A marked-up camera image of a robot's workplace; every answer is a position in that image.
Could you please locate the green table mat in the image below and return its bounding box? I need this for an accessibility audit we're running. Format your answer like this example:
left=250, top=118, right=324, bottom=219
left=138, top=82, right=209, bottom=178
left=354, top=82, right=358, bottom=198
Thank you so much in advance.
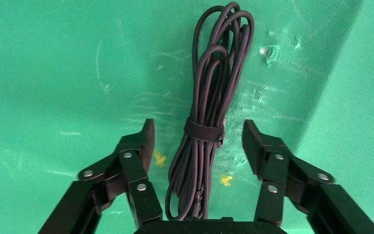
left=0, top=0, right=374, bottom=234

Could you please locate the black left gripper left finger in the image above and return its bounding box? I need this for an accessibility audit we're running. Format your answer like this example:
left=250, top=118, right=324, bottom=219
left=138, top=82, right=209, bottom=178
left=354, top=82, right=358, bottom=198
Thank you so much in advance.
left=38, top=118, right=164, bottom=234

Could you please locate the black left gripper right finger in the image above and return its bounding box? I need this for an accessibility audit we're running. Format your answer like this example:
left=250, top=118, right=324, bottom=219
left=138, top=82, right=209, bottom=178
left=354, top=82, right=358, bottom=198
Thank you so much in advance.
left=242, top=119, right=374, bottom=234

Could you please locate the black data cable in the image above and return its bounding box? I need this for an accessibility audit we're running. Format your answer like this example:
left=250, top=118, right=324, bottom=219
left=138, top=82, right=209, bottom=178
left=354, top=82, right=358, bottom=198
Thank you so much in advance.
left=165, top=1, right=255, bottom=222

